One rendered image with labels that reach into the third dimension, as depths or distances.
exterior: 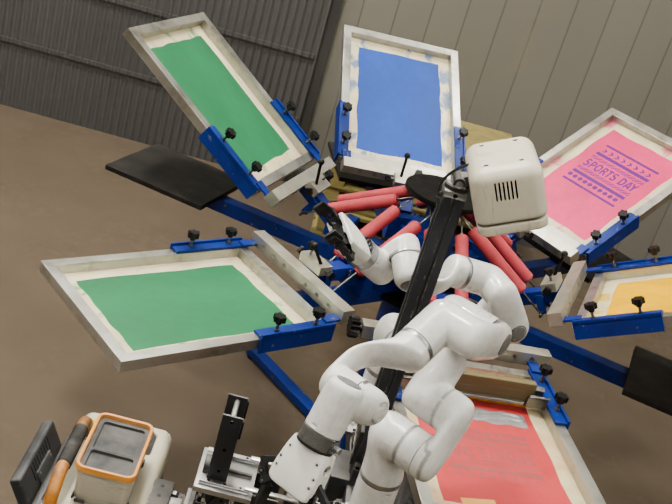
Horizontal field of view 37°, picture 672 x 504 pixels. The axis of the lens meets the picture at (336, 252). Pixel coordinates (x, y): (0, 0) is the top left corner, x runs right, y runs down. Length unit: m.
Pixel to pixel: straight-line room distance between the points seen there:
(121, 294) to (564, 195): 2.11
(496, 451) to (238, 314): 0.95
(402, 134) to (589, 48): 2.49
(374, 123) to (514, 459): 2.02
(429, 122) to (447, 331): 2.80
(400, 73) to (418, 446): 2.99
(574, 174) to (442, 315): 2.69
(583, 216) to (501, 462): 1.66
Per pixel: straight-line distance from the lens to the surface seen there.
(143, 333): 3.13
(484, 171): 2.05
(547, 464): 3.15
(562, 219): 4.43
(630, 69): 6.95
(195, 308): 3.32
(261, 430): 4.48
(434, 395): 2.13
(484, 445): 3.11
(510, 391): 3.29
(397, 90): 4.79
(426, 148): 4.63
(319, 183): 4.00
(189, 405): 4.51
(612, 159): 4.71
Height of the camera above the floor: 2.62
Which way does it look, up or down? 25 degrees down
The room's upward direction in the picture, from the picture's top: 17 degrees clockwise
